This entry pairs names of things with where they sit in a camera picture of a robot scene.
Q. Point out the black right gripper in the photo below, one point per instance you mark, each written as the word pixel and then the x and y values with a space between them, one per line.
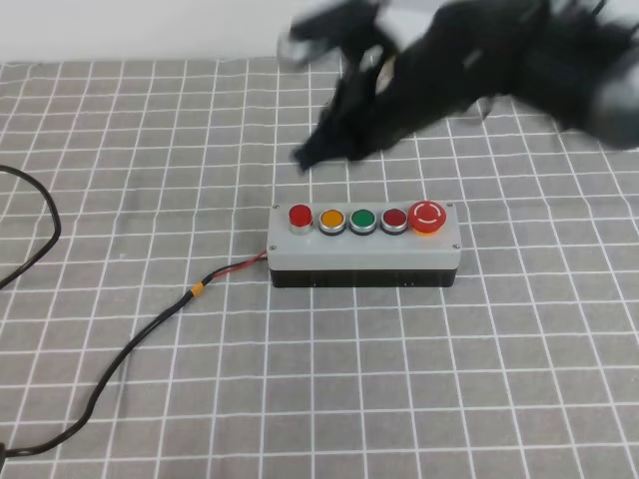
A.
pixel 470 50

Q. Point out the grey button switch box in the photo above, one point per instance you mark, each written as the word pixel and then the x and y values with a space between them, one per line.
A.
pixel 388 244

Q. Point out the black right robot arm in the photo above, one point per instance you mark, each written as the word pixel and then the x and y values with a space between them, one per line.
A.
pixel 562 58

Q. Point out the grey checked tablecloth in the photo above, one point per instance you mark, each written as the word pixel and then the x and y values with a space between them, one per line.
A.
pixel 165 171

